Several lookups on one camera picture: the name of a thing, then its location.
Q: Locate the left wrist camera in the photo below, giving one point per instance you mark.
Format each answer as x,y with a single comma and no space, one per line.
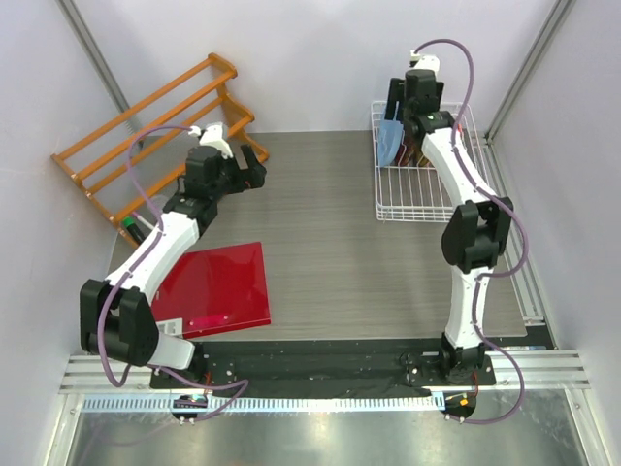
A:
213,135

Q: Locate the aluminium rail frame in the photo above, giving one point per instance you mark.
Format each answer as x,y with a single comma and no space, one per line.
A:
296,374

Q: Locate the red floral plate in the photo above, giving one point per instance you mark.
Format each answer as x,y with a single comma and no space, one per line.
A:
409,155

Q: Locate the green highlighter marker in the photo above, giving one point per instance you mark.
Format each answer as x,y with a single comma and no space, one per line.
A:
133,231

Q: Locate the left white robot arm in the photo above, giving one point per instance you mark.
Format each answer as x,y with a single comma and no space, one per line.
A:
116,319

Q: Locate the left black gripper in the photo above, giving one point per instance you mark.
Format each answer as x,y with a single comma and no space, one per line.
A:
253,175

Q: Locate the orange wooden rack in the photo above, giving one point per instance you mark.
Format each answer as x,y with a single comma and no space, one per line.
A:
108,167

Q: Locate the white wire dish rack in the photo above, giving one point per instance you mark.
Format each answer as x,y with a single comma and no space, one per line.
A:
414,192

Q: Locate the light blue plate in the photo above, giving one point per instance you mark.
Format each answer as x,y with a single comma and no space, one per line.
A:
389,137

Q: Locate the clear plastic cup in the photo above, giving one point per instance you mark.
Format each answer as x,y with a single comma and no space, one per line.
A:
159,201

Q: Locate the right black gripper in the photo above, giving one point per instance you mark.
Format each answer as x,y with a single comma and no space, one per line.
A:
394,95

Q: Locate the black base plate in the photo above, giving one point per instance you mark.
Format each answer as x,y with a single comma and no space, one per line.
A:
417,346

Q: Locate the white slotted cable duct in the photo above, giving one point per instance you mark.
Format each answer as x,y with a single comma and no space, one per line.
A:
175,403

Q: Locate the red acrylic board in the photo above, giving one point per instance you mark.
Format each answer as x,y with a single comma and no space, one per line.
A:
210,292

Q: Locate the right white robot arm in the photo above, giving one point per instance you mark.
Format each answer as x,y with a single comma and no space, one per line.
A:
476,234

